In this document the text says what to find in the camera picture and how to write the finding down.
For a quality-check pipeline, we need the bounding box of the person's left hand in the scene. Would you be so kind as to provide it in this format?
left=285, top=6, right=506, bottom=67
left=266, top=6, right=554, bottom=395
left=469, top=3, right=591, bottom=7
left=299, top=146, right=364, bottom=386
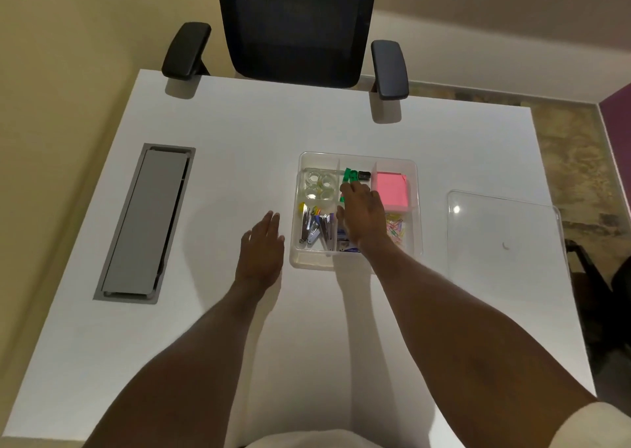
left=235, top=210, right=286, bottom=294

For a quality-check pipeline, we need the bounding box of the person's right hand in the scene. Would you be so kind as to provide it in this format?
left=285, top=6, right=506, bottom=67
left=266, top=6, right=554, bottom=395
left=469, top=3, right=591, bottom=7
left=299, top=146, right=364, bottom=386
left=336, top=182, right=388, bottom=253

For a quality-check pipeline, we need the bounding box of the person's left forearm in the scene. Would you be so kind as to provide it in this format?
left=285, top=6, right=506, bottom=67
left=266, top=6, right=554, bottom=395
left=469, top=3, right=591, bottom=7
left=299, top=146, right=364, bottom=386
left=83, top=280, right=357, bottom=448

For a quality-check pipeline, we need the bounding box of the person's right forearm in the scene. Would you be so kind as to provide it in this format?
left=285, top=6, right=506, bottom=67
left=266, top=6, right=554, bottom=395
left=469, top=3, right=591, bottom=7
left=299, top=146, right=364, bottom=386
left=361, top=238, right=601, bottom=448

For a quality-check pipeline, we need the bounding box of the blue staple box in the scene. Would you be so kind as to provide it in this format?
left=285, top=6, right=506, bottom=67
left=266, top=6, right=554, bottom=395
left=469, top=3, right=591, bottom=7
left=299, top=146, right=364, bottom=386
left=337, top=223, right=363, bottom=254

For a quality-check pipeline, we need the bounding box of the clear plastic organizer tray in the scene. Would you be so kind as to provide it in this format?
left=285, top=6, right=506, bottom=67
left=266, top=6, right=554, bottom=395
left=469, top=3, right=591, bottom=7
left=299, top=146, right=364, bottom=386
left=289, top=151, right=424, bottom=269

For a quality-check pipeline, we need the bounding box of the green marker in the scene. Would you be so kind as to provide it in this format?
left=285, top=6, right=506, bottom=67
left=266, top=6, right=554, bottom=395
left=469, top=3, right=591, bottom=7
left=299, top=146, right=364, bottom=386
left=339, top=167, right=359, bottom=203

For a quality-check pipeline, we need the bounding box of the pile of colourful paper clips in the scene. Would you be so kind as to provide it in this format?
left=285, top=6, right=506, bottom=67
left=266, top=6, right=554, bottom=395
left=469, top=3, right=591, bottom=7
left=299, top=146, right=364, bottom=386
left=386, top=213, right=408, bottom=242

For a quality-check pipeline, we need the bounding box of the pink sticky note pad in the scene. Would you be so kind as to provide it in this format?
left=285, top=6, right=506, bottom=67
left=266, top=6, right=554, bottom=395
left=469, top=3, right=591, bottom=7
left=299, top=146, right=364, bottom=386
left=371, top=171, right=412, bottom=211

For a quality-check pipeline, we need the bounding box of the black chair armrest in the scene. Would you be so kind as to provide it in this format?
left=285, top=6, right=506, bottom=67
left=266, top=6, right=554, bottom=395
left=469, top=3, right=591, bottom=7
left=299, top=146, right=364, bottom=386
left=162, top=22, right=212, bottom=80
left=370, top=40, right=410, bottom=101

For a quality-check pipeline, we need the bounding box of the clear plastic tray lid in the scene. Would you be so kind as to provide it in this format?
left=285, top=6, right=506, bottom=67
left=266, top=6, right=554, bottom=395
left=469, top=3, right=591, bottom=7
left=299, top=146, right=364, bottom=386
left=446, top=190, right=570, bottom=281

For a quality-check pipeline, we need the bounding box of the black mesh office chair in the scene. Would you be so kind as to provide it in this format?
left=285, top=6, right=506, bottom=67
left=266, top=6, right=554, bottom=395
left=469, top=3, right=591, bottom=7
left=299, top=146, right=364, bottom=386
left=215, top=0, right=379, bottom=89

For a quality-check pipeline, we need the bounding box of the black chair base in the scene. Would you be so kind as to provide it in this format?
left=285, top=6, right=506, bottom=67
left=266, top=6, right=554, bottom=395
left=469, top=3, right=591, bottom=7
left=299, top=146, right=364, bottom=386
left=564, top=238, right=631, bottom=370

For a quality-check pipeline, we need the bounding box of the white shirt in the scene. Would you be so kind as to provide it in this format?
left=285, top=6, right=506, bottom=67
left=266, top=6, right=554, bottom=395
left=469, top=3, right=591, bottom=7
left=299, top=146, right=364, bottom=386
left=242, top=400, right=631, bottom=448

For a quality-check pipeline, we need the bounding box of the grey table cable flap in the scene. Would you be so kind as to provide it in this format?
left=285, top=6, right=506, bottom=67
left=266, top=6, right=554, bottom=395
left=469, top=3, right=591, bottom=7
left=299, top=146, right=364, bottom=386
left=93, top=143, right=196, bottom=305

